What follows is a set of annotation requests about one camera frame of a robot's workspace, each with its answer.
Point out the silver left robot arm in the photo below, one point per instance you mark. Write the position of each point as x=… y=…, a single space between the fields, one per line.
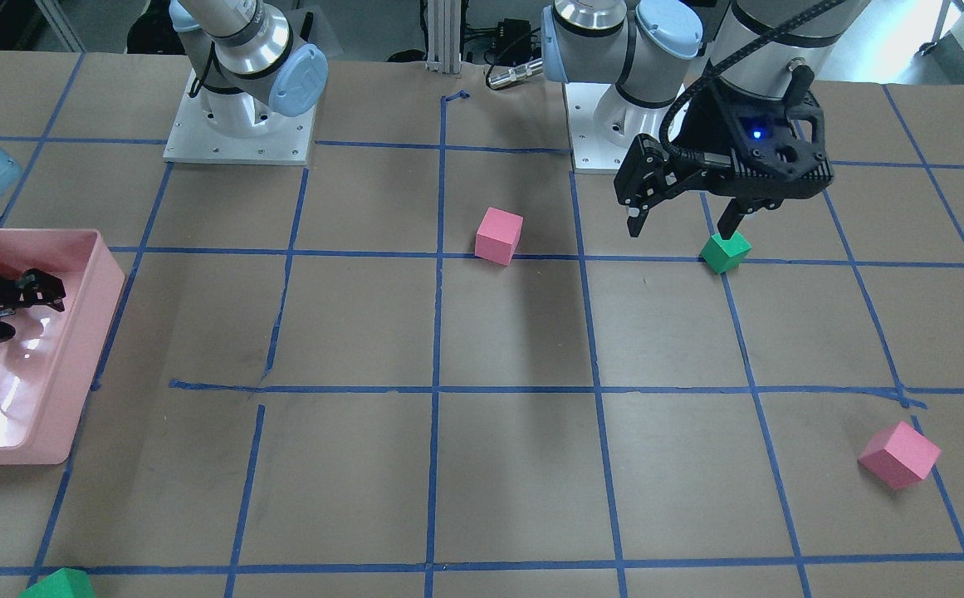
x=731 y=82

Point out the pink cube far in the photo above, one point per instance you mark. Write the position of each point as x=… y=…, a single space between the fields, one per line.
x=900 y=456

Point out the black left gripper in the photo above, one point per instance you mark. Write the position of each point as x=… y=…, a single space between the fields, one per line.
x=704 y=124

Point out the pink cube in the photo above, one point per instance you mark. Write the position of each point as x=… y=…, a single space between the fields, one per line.
x=900 y=456
x=498 y=236

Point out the pink cube centre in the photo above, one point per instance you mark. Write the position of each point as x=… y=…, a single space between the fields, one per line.
x=498 y=236

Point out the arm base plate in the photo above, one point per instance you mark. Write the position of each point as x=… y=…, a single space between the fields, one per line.
x=236 y=130
x=602 y=124

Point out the pink plastic bin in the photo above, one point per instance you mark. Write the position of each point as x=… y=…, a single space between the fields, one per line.
x=47 y=368

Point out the green cube near left arm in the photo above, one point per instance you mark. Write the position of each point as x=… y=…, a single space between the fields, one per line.
x=722 y=254

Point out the green cube near bin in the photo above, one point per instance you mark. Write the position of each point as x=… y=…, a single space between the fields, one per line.
x=63 y=583

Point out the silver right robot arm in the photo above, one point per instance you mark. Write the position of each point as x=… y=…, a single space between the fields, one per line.
x=257 y=80

